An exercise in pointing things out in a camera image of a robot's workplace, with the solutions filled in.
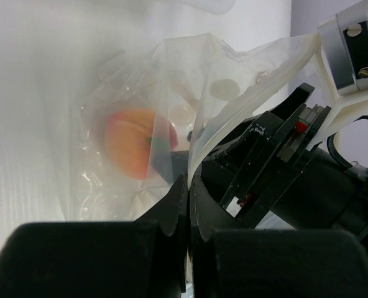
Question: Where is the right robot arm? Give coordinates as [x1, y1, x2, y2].
[193, 83, 368, 251]

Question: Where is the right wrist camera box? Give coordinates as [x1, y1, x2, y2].
[308, 0, 368, 150]

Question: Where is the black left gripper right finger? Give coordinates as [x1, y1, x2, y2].
[189, 176, 368, 297]

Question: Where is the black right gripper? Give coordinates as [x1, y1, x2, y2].
[152, 83, 332, 229]

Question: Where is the clear zip top bag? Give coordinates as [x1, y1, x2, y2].
[70, 34, 321, 221]

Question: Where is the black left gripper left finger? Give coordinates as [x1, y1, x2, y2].
[0, 175, 188, 297]

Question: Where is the pink fake food piece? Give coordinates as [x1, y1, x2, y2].
[104, 108, 178, 181]

